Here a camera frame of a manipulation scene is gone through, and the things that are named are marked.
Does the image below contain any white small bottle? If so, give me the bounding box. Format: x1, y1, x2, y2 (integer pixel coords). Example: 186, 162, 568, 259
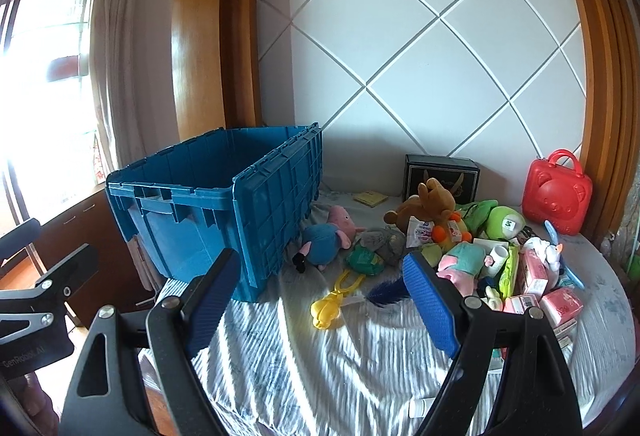
407, 398, 441, 417

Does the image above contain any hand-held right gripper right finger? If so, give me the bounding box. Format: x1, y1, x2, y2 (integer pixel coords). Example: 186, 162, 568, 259
402, 251, 583, 436

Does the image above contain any blue-shirt pig plush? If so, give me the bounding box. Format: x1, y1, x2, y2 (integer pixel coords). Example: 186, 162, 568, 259
292, 206, 366, 274

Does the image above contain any white printed snack packet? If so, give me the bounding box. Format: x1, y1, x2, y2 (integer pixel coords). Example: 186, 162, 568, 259
405, 216, 436, 247

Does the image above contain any dark wooden cabinet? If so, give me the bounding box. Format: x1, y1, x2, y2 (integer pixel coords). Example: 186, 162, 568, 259
0, 188, 146, 332

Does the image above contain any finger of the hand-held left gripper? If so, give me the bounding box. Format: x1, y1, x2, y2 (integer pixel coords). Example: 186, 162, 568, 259
0, 243, 99, 317
0, 218, 42, 261

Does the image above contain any grey plush toy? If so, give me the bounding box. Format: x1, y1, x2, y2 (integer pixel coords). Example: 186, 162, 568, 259
360, 226, 406, 264

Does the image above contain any teal-dress pig plush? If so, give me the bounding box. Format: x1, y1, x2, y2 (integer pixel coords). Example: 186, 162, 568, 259
435, 241, 488, 297

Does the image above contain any yellow duck plush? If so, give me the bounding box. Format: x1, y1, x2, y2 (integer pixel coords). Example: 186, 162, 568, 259
422, 211, 473, 267

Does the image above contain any white plastic bottle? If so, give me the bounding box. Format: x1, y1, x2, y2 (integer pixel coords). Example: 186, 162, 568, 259
487, 246, 511, 277

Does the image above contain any yellow toy keychain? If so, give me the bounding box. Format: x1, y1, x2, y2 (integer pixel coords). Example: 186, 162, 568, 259
310, 268, 363, 329

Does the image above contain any blue plastic crate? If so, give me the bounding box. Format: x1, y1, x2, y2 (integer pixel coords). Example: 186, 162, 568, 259
106, 122, 323, 303

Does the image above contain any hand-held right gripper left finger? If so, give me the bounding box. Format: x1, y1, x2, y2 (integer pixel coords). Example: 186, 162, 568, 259
59, 247, 242, 436

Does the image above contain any rolled patterned carpet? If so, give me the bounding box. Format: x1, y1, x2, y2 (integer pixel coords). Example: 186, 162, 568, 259
607, 186, 640, 277

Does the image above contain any white green small box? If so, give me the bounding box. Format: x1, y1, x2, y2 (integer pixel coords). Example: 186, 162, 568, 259
552, 318, 578, 352

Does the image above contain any white goose plush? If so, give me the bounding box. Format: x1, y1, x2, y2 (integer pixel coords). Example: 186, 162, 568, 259
525, 236, 566, 269

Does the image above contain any green foil packet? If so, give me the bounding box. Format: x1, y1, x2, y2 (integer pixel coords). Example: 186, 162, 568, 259
346, 246, 386, 274

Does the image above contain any red bear suitcase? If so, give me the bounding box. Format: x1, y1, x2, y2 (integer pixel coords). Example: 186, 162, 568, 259
522, 150, 594, 235

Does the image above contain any window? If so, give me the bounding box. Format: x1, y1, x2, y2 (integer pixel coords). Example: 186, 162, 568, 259
0, 0, 108, 227

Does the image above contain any brown moose plush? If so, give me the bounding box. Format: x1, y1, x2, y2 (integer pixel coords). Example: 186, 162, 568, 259
384, 178, 458, 229

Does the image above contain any green frog plush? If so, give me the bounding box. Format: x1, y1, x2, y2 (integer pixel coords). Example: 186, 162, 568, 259
457, 199, 526, 241

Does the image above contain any green wipes pack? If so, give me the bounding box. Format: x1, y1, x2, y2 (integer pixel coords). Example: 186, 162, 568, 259
497, 243, 523, 299

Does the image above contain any blue toothbrush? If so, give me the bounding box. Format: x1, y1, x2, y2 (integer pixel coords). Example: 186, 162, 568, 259
542, 218, 586, 289

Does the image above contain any dark blue feather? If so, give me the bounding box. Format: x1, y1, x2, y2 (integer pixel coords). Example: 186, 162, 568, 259
367, 278, 412, 307

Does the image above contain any white curtain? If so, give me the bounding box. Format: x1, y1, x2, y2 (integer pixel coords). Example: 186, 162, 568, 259
89, 0, 181, 177

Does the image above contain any floral pink tissue pack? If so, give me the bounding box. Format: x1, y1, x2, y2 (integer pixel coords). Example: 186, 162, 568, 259
540, 288, 585, 327

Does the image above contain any black gift box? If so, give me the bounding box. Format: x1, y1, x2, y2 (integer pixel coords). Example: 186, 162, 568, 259
404, 154, 481, 204

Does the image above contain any person's left hand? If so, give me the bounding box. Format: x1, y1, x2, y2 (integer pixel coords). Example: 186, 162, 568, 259
10, 373, 58, 436

